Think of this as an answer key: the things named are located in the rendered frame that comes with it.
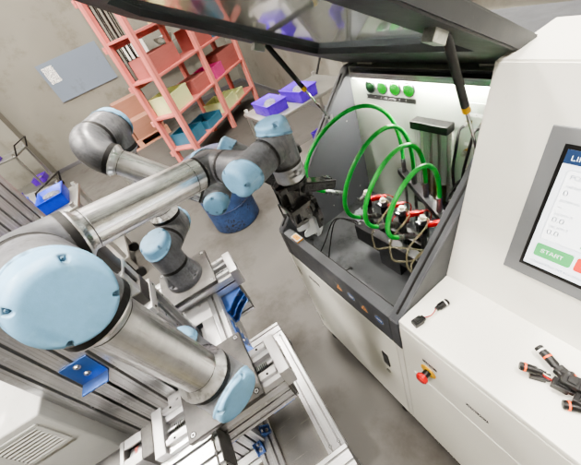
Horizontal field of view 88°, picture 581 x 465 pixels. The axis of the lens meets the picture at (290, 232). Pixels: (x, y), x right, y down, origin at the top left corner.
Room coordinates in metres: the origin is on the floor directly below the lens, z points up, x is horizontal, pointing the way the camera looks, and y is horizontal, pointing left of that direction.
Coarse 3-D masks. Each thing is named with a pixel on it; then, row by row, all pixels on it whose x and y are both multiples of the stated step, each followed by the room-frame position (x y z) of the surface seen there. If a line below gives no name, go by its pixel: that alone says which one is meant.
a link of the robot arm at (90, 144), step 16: (80, 128) 0.97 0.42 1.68; (96, 128) 0.98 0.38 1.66; (80, 144) 0.93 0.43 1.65; (96, 144) 0.93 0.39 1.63; (112, 144) 0.94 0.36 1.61; (80, 160) 0.93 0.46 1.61; (96, 160) 0.90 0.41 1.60; (112, 160) 0.90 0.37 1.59; (128, 160) 0.91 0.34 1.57; (144, 160) 0.92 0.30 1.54; (128, 176) 0.90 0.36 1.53; (144, 176) 0.88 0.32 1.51; (208, 192) 0.85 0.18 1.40; (224, 192) 0.85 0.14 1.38; (208, 208) 0.83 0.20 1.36; (224, 208) 0.81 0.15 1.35
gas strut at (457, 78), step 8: (448, 40) 0.54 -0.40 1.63; (448, 48) 0.55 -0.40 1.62; (448, 56) 0.55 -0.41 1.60; (456, 56) 0.55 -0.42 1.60; (448, 64) 0.56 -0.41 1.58; (456, 64) 0.55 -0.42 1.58; (456, 72) 0.56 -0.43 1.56; (456, 80) 0.56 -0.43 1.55; (456, 88) 0.57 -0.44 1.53; (464, 88) 0.56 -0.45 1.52; (464, 96) 0.57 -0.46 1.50; (464, 104) 0.57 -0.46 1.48; (464, 112) 0.58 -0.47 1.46; (472, 128) 0.59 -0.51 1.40; (472, 136) 0.60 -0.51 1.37
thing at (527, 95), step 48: (528, 48) 0.55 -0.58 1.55; (576, 48) 0.48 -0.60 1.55; (528, 96) 0.49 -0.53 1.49; (576, 96) 0.42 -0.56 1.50; (480, 144) 0.54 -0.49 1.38; (528, 144) 0.46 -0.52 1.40; (480, 192) 0.51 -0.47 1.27; (528, 192) 0.42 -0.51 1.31; (480, 240) 0.47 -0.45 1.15; (480, 288) 0.43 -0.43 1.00; (528, 288) 0.34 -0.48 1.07; (576, 336) 0.22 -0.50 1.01; (432, 384) 0.35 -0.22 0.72; (432, 432) 0.36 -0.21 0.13; (480, 432) 0.19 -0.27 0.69; (528, 432) 0.12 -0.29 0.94
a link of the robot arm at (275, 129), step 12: (264, 120) 0.66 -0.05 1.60; (276, 120) 0.63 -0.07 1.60; (264, 132) 0.62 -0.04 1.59; (276, 132) 0.61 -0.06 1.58; (288, 132) 0.62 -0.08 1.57; (276, 144) 0.60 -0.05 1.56; (288, 144) 0.62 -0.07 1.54; (288, 156) 0.62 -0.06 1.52; (300, 156) 0.64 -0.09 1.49; (288, 168) 0.62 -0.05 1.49
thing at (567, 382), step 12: (540, 348) 0.23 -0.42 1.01; (552, 360) 0.20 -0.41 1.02; (528, 372) 0.20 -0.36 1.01; (540, 372) 0.19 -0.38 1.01; (552, 372) 0.18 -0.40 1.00; (564, 372) 0.17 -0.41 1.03; (552, 384) 0.16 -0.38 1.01; (564, 384) 0.15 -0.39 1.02; (576, 384) 0.14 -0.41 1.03; (576, 396) 0.13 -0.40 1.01; (564, 408) 0.12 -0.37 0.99; (576, 408) 0.11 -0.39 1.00
